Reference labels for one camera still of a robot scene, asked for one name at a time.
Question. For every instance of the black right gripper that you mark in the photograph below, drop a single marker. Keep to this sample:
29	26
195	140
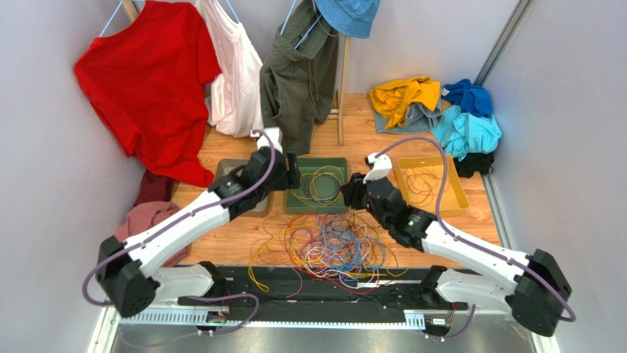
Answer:
360	193

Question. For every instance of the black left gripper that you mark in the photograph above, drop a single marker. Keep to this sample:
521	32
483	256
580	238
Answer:
292	179

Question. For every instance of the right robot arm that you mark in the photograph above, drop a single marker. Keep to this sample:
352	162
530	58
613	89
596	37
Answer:
532	288

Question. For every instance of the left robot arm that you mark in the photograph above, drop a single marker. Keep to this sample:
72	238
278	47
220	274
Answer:
132	273

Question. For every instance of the green metal tray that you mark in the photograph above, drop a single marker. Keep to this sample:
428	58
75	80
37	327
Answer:
321	179

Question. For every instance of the tan metal tray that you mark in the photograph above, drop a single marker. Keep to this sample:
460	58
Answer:
225	168

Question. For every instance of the yellow plastic tray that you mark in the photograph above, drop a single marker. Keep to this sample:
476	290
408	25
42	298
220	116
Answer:
431	184

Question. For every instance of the wooden clothes rack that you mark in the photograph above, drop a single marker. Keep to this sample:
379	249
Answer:
337	107

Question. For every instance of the white pink hanging garment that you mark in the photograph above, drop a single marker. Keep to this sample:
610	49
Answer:
235	99

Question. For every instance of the olive green hanging garment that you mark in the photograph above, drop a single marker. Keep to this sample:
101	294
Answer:
298	77

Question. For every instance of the grey crumpled cloth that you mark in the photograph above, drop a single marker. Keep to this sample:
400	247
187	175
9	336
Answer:
418	119

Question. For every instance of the yellow crumpled cloth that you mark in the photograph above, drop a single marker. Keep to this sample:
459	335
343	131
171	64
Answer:
392	99

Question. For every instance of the cyan crumpled cloth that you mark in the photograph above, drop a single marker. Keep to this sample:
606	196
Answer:
461	134

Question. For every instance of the black crumpled cloth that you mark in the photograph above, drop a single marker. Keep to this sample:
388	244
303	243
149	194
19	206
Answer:
474	162

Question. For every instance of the maroon cloth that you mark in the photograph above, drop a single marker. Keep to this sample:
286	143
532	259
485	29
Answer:
154	188

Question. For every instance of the dusty pink crumpled cloth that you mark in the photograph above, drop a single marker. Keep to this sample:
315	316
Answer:
143	217

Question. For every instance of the dark blue crumpled cloth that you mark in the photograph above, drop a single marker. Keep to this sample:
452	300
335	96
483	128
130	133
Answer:
472	99

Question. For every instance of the blue bucket hat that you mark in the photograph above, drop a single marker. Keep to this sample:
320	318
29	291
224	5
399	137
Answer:
353	18

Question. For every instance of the red t-shirt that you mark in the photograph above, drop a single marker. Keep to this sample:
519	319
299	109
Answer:
147	85

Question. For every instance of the aluminium corner profile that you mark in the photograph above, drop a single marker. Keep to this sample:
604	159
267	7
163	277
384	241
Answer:
506	35

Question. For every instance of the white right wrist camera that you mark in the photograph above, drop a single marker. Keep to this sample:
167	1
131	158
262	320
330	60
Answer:
379	166

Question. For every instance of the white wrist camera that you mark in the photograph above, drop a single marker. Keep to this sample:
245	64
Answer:
379	166
268	137

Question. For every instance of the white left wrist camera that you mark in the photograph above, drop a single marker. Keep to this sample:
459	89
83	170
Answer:
268	137

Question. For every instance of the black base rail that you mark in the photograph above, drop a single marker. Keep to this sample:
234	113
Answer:
296	297

